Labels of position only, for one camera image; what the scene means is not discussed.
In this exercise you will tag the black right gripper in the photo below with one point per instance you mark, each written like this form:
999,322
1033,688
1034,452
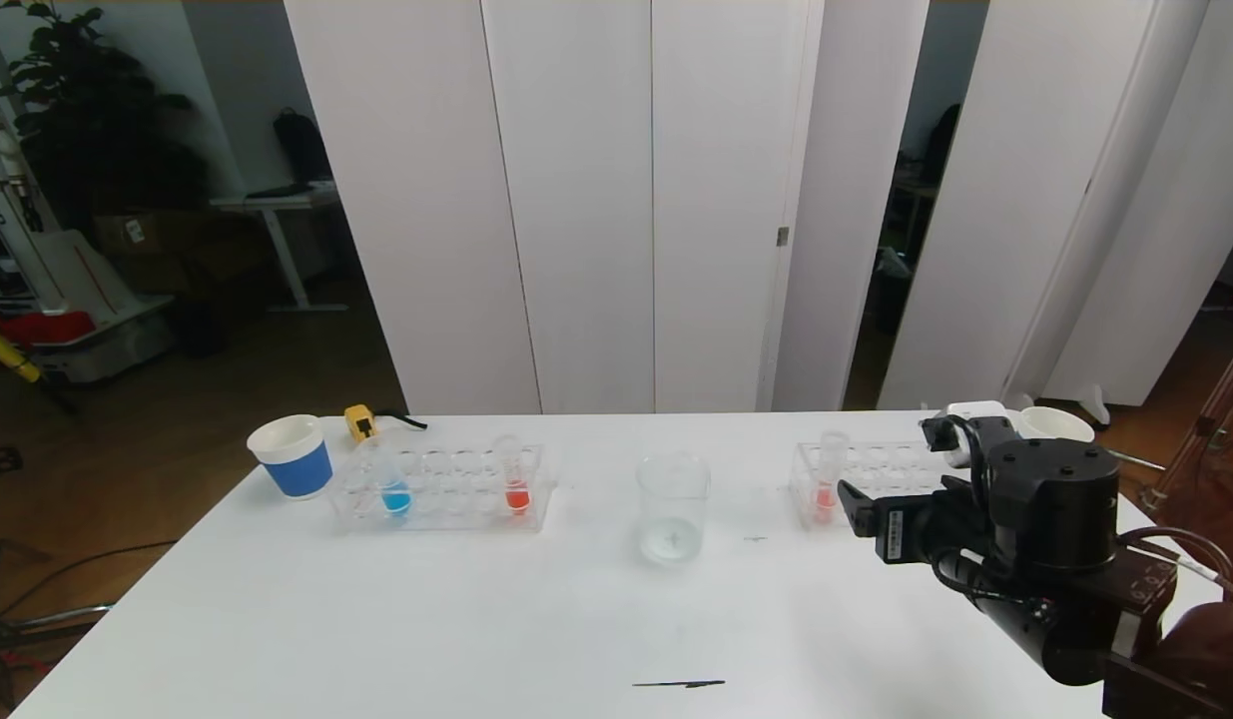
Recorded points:
894,531

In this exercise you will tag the clear plastic test tube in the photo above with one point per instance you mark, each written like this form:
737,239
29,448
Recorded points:
828,469

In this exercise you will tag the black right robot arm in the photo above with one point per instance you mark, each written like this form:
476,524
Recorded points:
1055,509

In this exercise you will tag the clear plastic test tube rack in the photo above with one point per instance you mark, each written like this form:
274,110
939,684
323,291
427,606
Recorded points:
896,469
456,494

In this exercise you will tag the clear beaker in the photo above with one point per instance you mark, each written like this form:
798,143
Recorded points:
673,519

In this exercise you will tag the test tube with red liquid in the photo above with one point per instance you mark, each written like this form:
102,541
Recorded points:
516,494

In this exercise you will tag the test tube with blue liquid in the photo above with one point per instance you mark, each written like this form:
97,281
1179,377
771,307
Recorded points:
396,497

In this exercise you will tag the blue and white paper cup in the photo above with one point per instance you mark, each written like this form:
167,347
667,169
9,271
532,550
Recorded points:
297,469
1055,424

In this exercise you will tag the thin black stick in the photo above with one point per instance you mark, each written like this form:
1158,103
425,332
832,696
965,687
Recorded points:
676,684

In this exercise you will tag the white folding partition screen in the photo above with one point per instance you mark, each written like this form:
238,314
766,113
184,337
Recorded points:
1025,200
576,200

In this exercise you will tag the brown wooden stand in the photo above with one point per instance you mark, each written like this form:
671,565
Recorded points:
1210,429

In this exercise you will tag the yellow tape measure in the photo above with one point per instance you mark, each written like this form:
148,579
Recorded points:
359,424

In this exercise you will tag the white desk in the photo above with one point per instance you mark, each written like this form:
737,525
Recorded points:
277,200

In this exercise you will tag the black backpack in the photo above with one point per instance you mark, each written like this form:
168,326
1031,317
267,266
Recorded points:
302,150

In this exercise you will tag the cardboard box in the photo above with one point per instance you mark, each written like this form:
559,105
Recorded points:
137,235

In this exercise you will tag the white floor machine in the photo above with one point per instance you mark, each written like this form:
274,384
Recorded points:
77,280

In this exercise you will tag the red flat object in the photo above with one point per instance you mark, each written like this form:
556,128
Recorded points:
47,328

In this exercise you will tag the potted green plant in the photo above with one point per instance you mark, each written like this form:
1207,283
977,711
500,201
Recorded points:
97,130

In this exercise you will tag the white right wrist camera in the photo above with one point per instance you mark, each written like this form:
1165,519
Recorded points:
980,419

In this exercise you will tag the metal chair frame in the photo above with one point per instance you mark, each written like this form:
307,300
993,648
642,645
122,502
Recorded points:
47,619

